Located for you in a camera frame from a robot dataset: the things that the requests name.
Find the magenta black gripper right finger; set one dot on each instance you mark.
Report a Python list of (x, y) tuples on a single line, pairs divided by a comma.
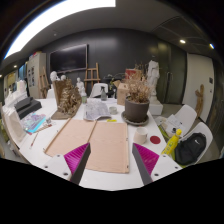
[(145, 160)]

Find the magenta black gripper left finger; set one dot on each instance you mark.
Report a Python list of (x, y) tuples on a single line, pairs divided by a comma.
[(76, 161)]

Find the red round coaster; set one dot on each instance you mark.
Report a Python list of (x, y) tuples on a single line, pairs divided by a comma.
[(155, 139)]

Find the white ceramic mug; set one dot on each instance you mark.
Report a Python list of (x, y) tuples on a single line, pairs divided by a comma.
[(140, 135)]

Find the yellow spray bottle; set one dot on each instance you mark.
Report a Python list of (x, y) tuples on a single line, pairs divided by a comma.
[(172, 143)]

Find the large brown cardboard sheet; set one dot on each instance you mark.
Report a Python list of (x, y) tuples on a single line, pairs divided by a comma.
[(108, 143)]

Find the grey plant saucer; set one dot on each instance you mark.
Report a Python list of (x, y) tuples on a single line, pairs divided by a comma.
[(134, 123)]

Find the black backpack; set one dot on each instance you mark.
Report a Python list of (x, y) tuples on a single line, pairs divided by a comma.
[(188, 151)]

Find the papers on chair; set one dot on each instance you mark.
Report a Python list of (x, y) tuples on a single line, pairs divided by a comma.
[(170, 125)]

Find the red pencil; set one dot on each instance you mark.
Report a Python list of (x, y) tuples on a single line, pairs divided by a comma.
[(33, 141)]

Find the dark grey plant pot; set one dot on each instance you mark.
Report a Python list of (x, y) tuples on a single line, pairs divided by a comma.
[(136, 111)]

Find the yellow marker pen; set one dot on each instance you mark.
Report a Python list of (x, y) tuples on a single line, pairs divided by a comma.
[(111, 120)]

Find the white plaster statue right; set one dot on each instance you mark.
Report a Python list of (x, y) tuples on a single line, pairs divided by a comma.
[(153, 75)]

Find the open sketch magazine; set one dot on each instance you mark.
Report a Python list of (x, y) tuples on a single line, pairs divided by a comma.
[(96, 109)]

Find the colourful picture book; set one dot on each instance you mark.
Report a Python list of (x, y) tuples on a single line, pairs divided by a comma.
[(32, 122)]

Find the small pale green cup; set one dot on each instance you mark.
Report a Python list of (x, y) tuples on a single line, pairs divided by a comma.
[(113, 110)]

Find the white chair behind right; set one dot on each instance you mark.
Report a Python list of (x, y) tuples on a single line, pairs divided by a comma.
[(186, 115)]

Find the white chair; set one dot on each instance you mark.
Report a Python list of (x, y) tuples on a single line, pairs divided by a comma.
[(186, 115), (96, 90), (201, 128)]

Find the brown wooden sculpture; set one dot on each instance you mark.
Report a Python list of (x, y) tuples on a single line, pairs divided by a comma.
[(68, 99)]

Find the white chair front right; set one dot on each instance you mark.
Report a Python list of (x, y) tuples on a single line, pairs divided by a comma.
[(201, 128)]

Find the dried brown plant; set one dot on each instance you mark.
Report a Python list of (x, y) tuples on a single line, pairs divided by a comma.
[(138, 89)]

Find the dark glass bottle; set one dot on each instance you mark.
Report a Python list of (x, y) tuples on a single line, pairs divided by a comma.
[(103, 94)]

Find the white chair far side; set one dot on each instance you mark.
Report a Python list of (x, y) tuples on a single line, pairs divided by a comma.
[(96, 90)]

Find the white plaster bust centre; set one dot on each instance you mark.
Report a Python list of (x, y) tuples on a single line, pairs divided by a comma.
[(80, 86)]

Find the black box stack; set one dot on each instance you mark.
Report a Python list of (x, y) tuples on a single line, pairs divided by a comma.
[(26, 106)]

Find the cardboard box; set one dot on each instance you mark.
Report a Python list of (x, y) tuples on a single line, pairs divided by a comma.
[(122, 91)]

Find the wooden easel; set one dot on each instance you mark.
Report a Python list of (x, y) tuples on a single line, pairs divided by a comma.
[(92, 76)]

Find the wooden mannequin figure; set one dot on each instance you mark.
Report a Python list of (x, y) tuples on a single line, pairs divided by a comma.
[(199, 105)]

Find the white cabinet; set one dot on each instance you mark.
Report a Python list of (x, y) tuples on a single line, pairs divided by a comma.
[(35, 67)]

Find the white canvas frame left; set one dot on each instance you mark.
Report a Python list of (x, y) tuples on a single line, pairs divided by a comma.
[(13, 124)]

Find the black wall screen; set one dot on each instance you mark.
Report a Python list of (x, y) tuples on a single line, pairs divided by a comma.
[(69, 59)]

